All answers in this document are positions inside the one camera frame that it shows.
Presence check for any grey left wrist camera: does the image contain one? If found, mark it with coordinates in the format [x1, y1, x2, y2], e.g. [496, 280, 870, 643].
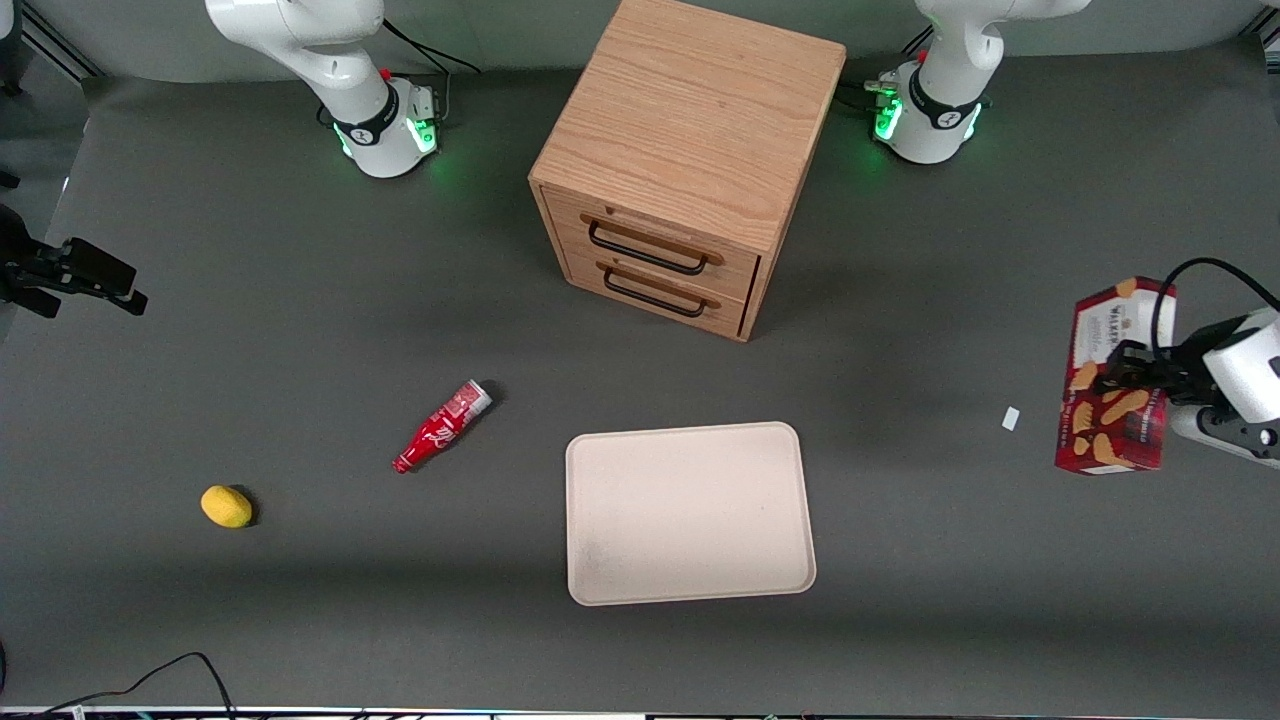
[1168, 400, 1280, 470]

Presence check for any red cola bottle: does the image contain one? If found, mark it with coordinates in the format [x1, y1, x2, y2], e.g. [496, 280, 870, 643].
[391, 379, 494, 476]

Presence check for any black arm base cable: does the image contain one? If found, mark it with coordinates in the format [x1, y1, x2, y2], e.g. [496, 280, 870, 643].
[380, 18, 483, 129]
[836, 26, 936, 113]

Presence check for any black right arm base cable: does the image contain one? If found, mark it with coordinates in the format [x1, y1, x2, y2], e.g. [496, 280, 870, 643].
[380, 18, 483, 129]

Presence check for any black drawer handle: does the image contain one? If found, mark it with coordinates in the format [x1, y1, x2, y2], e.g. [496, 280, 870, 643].
[602, 265, 709, 320]
[586, 219, 711, 277]

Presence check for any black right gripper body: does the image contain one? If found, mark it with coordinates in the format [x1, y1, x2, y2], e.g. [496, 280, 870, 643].
[0, 204, 67, 321]

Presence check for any red cookie box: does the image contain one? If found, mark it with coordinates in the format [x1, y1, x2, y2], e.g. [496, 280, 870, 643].
[1054, 277, 1178, 475]

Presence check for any yellow lemon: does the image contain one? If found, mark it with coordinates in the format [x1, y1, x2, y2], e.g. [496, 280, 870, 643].
[200, 485, 254, 529]

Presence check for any black left arm base cable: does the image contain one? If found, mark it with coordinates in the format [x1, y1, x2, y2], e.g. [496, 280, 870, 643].
[836, 26, 936, 113]

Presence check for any black floor cable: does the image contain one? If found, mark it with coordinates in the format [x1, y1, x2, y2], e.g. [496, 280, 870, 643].
[0, 652, 237, 720]

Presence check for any wooden drawer front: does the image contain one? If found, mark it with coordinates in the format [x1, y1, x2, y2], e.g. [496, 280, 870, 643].
[540, 184, 763, 303]
[563, 248, 753, 339]

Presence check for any wooden drawer cabinet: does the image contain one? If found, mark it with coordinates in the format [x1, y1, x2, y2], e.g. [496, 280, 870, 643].
[528, 0, 848, 344]

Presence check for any beige plastic tray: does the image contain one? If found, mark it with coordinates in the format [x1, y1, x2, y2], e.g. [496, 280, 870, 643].
[565, 421, 818, 607]

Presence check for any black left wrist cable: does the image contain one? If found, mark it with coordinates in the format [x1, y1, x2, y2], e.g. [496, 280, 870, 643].
[1149, 257, 1280, 353]

